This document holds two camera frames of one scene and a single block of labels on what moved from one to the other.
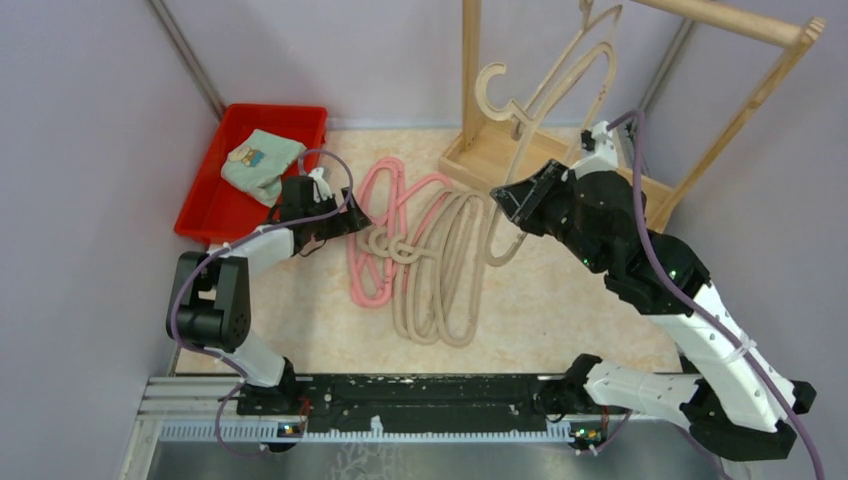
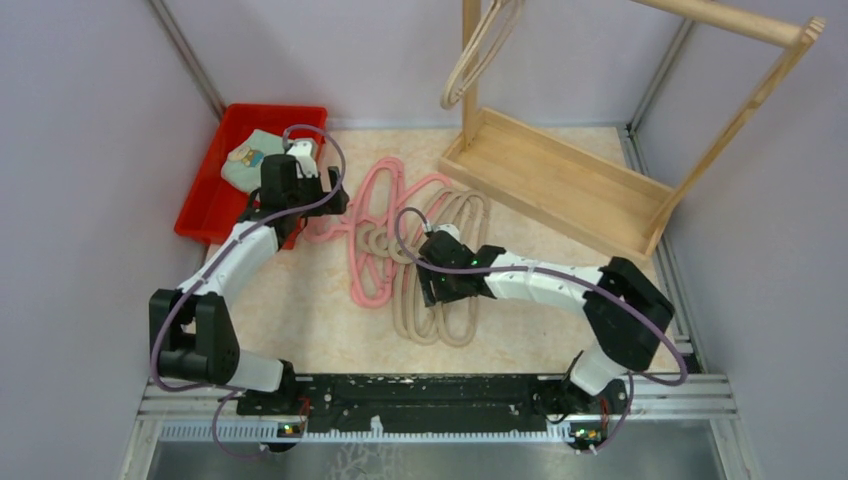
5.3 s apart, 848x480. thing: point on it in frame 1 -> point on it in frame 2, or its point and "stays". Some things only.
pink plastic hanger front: x=375 y=246 stays
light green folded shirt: x=256 y=165 stays
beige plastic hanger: x=435 y=252 stays
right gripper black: x=519 y=200 -> x=440 y=293
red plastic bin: x=214 y=209 stays
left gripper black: x=346 y=222 -> x=334 y=205
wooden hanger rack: x=484 y=152 stays
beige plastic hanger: x=585 y=10 -> x=495 y=24
